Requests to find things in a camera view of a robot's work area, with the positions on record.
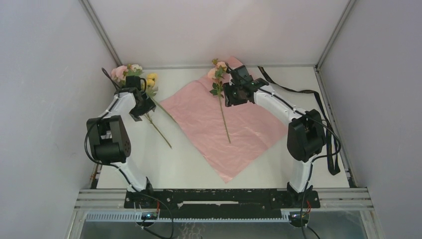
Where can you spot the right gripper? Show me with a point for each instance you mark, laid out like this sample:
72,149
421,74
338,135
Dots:
230,99

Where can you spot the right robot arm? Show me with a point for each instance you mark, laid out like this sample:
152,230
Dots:
305,138

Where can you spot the yellow fake flower stem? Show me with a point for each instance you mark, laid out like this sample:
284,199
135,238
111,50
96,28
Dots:
152,90
150,120

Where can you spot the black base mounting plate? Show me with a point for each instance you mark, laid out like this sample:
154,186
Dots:
236,204

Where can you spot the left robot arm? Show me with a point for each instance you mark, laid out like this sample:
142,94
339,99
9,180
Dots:
107,142

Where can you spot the pink purple wrapping paper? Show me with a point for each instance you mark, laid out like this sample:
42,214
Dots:
252,129

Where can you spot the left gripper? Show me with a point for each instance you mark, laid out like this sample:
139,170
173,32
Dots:
149,105

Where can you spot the pink fake flower stem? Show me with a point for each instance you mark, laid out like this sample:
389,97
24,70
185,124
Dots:
216,74
119,74

